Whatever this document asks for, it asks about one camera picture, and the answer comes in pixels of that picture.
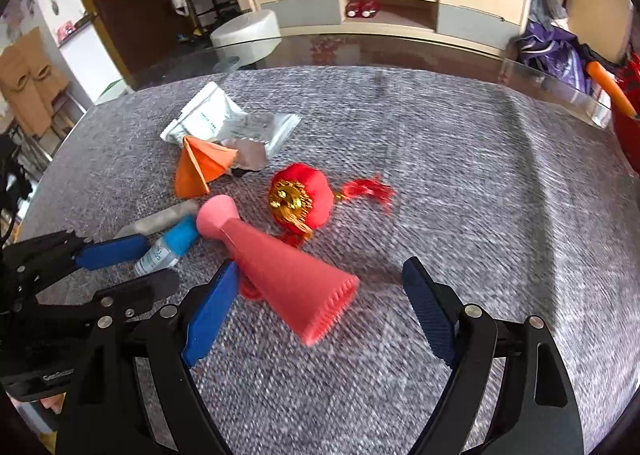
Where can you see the whiteboard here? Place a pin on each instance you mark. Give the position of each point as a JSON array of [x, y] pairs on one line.
[[92, 60]]

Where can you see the white round stool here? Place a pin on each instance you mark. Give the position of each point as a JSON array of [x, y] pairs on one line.
[[245, 30]]

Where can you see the silver foil wrapper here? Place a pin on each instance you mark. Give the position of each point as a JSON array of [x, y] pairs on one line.
[[247, 153]]

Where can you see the orange paper cone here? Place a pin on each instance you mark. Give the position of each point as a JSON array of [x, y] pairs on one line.
[[200, 165]]

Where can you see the purple bag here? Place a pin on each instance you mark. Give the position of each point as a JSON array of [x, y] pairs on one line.
[[550, 55]]

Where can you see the red jars in cabinet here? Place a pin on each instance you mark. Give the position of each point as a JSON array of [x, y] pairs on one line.
[[361, 9]]

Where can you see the dark brown door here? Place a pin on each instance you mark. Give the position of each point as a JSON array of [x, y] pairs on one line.
[[140, 25]]

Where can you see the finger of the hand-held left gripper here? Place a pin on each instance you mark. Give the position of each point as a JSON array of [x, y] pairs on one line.
[[145, 285], [115, 252]]

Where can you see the brown coat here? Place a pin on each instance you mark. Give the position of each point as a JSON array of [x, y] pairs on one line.
[[27, 80]]

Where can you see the small blue-capped bottle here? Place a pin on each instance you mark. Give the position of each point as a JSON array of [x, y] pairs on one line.
[[165, 250]]

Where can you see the red lantern ornament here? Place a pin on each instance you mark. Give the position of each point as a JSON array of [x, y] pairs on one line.
[[305, 190]]

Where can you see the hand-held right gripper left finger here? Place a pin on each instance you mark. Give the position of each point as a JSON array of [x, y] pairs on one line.
[[210, 315]]

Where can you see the clear white wrapper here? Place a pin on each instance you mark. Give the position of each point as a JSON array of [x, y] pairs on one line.
[[275, 127]]

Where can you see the child's scooter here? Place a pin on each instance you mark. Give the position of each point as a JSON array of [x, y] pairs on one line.
[[182, 5]]

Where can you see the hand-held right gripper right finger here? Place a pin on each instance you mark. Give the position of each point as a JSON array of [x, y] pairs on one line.
[[430, 315]]

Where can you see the orange stick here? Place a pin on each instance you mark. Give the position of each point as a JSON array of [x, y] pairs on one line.
[[610, 85]]

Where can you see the grey stick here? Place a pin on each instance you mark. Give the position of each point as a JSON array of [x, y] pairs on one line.
[[160, 220]]

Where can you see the red plastic basket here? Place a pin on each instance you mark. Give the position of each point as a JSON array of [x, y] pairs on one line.
[[629, 135]]

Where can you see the pink silicone cone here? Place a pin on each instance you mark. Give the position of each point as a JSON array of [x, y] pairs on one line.
[[280, 270]]

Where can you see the grey woven table mat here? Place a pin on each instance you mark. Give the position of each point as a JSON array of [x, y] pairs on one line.
[[450, 175]]

